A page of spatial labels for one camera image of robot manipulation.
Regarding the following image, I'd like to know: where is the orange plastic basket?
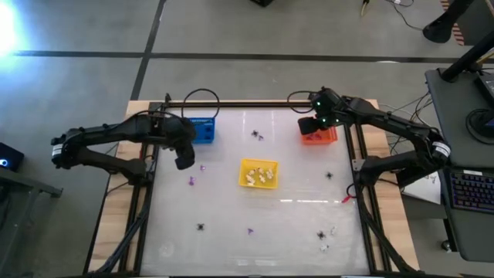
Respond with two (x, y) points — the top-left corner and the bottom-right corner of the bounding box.
(300, 125), (339, 146)

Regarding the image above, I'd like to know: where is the blue plastic basket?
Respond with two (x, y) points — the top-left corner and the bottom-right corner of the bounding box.
(188, 117), (216, 145)

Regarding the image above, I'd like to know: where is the yellow plastic basket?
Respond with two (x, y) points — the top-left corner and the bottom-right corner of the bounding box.
(238, 157), (279, 190)

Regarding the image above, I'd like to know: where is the white paper box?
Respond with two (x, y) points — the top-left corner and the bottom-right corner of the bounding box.
(403, 173), (443, 205)

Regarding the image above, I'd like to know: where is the grey desk top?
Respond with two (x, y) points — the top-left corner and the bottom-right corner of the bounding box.
(425, 67), (494, 168)

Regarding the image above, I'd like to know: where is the black stand foot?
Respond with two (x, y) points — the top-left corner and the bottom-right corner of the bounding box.
(422, 0), (474, 44)

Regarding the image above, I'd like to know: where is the grey metal stand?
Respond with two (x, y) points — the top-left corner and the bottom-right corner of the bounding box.
(0, 168), (64, 277)

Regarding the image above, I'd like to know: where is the black round monitor base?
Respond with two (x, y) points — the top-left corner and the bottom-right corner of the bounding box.
(465, 107), (494, 146)

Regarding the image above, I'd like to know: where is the black stand pole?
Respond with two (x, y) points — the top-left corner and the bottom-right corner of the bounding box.
(441, 32), (494, 83)

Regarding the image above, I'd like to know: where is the black device with blue light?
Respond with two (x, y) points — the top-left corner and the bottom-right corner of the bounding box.
(0, 141), (25, 173)

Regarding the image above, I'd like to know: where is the red white striped mat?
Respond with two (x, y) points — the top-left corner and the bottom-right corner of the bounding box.
(441, 0), (466, 46)

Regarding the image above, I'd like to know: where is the backlit black keyboard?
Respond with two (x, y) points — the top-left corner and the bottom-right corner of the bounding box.
(449, 169), (494, 213)

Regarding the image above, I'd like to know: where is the grey cart table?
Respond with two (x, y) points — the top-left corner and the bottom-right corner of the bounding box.
(437, 164), (494, 264)

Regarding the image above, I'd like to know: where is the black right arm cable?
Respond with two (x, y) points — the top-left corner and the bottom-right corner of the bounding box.
(286, 90), (320, 115)

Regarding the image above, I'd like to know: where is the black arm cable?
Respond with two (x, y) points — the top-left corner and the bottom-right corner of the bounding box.
(181, 88), (221, 119)
(286, 90), (320, 115)

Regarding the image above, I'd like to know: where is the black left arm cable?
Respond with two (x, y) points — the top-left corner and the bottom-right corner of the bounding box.
(181, 88), (221, 119)

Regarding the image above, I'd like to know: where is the black floor cable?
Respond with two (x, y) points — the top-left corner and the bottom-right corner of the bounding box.
(385, 0), (425, 32)
(380, 91), (441, 134)

